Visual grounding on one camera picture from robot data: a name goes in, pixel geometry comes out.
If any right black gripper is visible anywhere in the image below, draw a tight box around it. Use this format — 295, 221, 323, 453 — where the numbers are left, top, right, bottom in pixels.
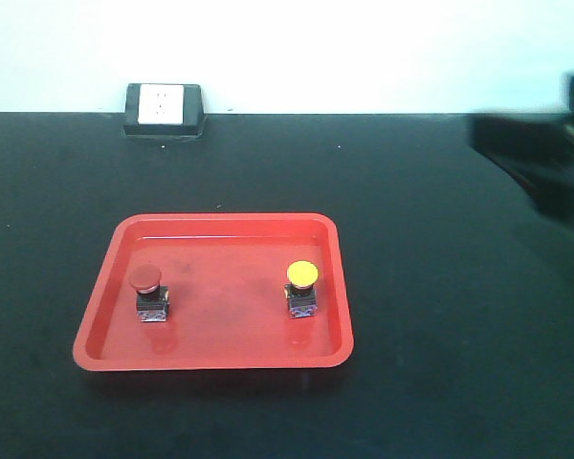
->
468, 73, 574, 225

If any black desktop power socket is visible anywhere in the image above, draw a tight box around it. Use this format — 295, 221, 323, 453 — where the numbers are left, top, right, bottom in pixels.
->
123, 83, 206, 139

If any red plastic tray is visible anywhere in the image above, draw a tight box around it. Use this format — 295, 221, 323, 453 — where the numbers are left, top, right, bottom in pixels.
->
73, 213, 354, 372

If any yellow mushroom push button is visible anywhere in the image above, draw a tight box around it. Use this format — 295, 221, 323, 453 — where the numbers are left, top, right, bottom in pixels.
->
284, 260, 320, 318

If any red mushroom push button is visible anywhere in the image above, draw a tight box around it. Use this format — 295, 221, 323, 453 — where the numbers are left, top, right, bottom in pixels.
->
127, 264, 169, 322

